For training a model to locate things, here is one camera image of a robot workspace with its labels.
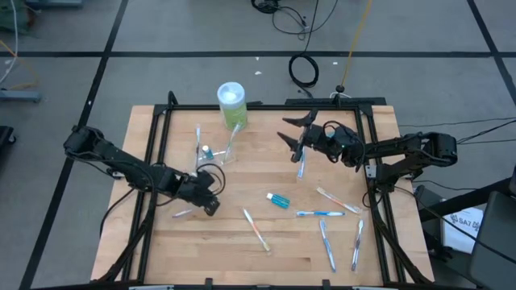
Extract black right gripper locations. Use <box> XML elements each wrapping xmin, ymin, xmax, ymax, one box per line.
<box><xmin>277</xmin><ymin>110</ymin><xmax>348</xmax><ymax>164</ymax></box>

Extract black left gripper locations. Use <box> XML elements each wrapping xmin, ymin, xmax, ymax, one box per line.
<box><xmin>173</xmin><ymin>168</ymin><xmax>222</xmax><ymax>218</ymax></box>

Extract clear acrylic organizer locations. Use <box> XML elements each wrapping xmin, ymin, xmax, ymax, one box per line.
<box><xmin>194</xmin><ymin>143</ymin><xmax>239</xmax><ymax>167</ymax></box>

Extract green disinfecting wipes canister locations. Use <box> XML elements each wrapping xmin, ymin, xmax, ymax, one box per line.
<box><xmin>216</xmin><ymin>81</ymin><xmax>249</xmax><ymax>132</ymax></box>

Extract black table leg bar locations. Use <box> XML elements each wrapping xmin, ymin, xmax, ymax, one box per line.
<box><xmin>418</xmin><ymin>176</ymin><xmax>515</xmax><ymax>222</ymax></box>

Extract white printed cardboard box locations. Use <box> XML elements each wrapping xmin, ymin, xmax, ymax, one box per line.
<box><xmin>441</xmin><ymin>206</ymin><xmax>485</xmax><ymax>255</ymax></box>

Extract black caster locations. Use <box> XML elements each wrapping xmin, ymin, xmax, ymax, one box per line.
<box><xmin>0</xmin><ymin>125</ymin><xmax>17</xmax><ymax>156</ymax></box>

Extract grey metal bar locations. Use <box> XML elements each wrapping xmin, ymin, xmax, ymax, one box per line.
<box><xmin>0</xmin><ymin>89</ymin><xmax>42</xmax><ymax>102</ymax></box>

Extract black equipment case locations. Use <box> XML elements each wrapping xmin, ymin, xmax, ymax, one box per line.
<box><xmin>468</xmin><ymin>164</ymin><xmax>516</xmax><ymax>290</ymax></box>

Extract green cart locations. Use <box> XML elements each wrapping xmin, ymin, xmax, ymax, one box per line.
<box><xmin>0</xmin><ymin>0</ymin><xmax>35</xmax><ymax>34</ymax></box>

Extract black aluminium table frame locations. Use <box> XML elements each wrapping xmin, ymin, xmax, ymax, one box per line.
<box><xmin>91</xmin><ymin>90</ymin><xmax>435</xmax><ymax>290</ymax></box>

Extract coiled black floor cable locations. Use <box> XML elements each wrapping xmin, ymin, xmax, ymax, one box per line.
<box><xmin>287</xmin><ymin>52</ymin><xmax>321</xmax><ymax>89</ymax></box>

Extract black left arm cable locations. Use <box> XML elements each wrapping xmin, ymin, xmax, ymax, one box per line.
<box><xmin>98</xmin><ymin>187</ymin><xmax>136</xmax><ymax>238</ymax></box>

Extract yellow hanging cable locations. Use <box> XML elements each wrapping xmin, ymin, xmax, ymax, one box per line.
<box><xmin>340</xmin><ymin>0</ymin><xmax>374</xmax><ymax>88</ymax></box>

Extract black floor cable bundle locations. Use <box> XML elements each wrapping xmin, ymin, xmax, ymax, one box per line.
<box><xmin>250</xmin><ymin>0</ymin><xmax>340</xmax><ymax>42</ymax></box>

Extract thin black floor cables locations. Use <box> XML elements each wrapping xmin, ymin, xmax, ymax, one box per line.
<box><xmin>397</xmin><ymin>116</ymin><xmax>516</xmax><ymax>160</ymax></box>

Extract orange floor cable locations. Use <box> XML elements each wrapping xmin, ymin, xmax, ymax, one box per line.
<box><xmin>0</xmin><ymin>39</ymin><xmax>41</xmax><ymax>90</ymax></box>

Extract white cable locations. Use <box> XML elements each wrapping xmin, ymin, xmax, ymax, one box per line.
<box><xmin>0</xmin><ymin>0</ymin><xmax>19</xmax><ymax>84</ymax></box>

